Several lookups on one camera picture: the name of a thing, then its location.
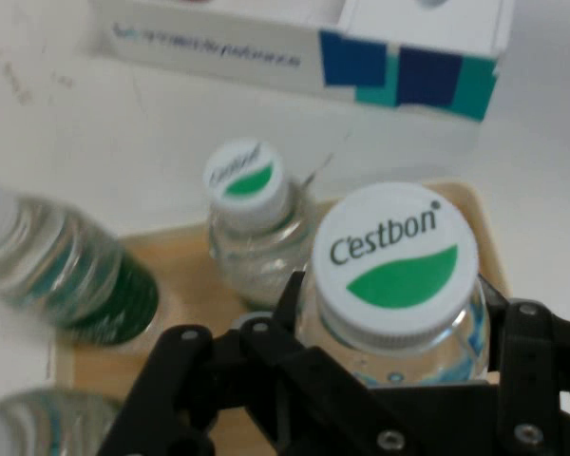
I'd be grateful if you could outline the clear water bottle green label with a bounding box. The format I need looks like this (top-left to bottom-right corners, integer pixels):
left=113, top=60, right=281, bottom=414
left=201, top=137, right=319, bottom=313
left=0, top=387, right=127, bottom=456
left=296, top=181, right=493, bottom=389
left=0, top=178, right=161, bottom=346

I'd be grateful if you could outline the white and blue cardboard box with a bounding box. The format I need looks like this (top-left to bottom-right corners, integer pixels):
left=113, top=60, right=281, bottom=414
left=87, top=0, right=514, bottom=123

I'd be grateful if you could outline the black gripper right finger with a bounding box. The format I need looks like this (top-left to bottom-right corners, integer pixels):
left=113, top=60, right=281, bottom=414
left=477, top=276, right=570, bottom=456

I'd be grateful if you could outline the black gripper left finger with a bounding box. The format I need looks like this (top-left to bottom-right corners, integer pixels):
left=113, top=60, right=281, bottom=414
left=97, top=270, right=409, bottom=456

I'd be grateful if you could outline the wooden tray cream rim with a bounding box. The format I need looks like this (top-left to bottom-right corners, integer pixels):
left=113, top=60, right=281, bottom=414
left=45, top=178, right=512, bottom=456

